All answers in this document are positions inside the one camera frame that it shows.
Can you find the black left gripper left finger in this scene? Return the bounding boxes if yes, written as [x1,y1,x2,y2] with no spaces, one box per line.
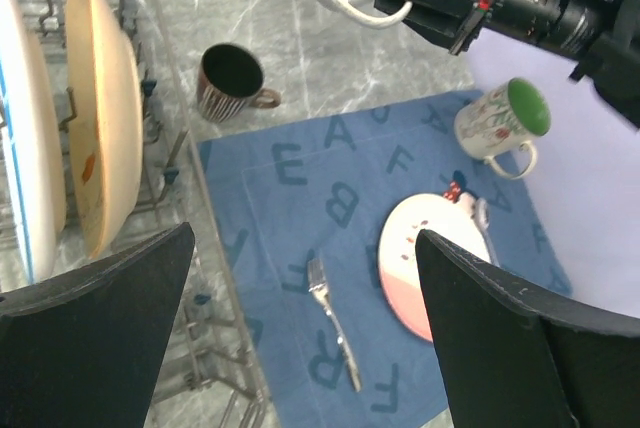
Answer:
[1,222,195,427]

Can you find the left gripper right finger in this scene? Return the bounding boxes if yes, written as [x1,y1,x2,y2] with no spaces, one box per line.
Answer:
[415,230,639,427]

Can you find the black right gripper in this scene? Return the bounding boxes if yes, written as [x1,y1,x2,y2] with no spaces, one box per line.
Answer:
[374,0,619,61]

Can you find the white strawberry pattern plate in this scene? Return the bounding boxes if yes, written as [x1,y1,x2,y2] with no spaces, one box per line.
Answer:
[1,0,67,284]

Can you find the dark brown metal cup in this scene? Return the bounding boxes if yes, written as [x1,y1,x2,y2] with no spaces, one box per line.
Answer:
[196,43,281,123]

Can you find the beige plate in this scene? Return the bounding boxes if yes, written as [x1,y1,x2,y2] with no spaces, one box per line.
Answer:
[65,0,143,258]

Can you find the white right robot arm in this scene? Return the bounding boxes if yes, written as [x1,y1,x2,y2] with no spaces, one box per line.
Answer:
[374,0,639,125]

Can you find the floral mug green inside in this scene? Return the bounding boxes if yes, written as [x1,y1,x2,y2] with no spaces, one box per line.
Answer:
[453,78,551,180]

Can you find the pink and cream plate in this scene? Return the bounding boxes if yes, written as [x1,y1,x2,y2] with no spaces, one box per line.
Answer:
[378,192,491,341]

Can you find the silver spoon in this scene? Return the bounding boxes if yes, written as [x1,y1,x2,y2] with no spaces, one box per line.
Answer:
[443,170,500,267]

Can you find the silver fork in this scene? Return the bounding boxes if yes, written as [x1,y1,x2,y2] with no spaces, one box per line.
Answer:
[307,258,362,392]

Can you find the blue letter pattern cloth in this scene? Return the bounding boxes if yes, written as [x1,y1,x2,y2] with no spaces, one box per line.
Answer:
[199,90,572,427]

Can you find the metal wire dish rack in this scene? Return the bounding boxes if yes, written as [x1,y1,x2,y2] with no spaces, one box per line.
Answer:
[1,0,279,427]

